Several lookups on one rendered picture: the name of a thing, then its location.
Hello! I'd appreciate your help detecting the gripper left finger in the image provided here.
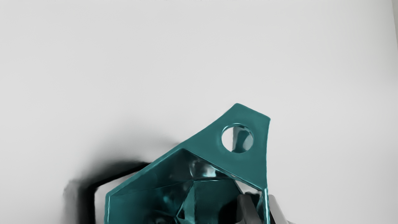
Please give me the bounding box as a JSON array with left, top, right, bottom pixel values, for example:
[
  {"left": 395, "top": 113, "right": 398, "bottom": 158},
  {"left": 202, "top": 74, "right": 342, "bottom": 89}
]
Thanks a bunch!
[{"left": 235, "top": 193, "right": 263, "bottom": 224}]

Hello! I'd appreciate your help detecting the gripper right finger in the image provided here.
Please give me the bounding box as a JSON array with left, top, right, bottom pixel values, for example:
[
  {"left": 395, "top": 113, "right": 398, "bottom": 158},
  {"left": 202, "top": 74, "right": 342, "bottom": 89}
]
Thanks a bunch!
[{"left": 269, "top": 194, "right": 296, "bottom": 224}]

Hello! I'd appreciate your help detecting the teal faceted mug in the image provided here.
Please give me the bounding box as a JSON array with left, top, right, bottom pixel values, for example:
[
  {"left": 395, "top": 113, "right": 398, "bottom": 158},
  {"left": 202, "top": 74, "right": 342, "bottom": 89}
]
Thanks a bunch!
[{"left": 104, "top": 103, "right": 271, "bottom": 224}]

